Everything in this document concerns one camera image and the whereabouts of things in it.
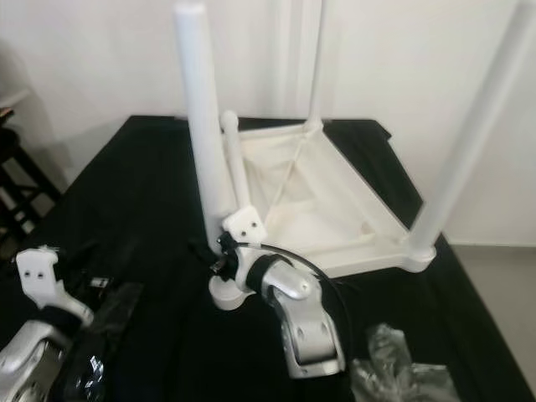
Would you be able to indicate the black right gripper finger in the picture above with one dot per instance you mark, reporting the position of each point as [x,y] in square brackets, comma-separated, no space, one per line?
[202,249]

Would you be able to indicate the white plastic table leg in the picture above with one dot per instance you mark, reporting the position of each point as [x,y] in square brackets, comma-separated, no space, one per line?
[234,151]
[316,67]
[469,142]
[201,100]

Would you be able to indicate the cream plastic children table top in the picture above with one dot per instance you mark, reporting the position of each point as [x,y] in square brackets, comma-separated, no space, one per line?
[335,201]

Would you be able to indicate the clear plastic bag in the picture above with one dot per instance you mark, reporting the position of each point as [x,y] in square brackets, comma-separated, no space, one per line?
[402,368]
[105,343]

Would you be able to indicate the black tablecloth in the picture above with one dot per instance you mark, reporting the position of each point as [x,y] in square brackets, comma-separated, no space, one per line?
[134,193]

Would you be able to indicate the black stool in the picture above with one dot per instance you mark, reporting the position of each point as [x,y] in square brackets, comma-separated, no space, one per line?
[25,167]

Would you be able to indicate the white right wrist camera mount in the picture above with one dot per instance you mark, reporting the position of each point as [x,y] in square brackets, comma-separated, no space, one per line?
[247,224]

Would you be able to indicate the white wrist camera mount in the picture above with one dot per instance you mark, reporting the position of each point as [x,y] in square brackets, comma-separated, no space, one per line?
[247,224]
[42,276]

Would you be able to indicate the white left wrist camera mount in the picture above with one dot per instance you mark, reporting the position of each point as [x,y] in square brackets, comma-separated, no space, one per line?
[42,276]

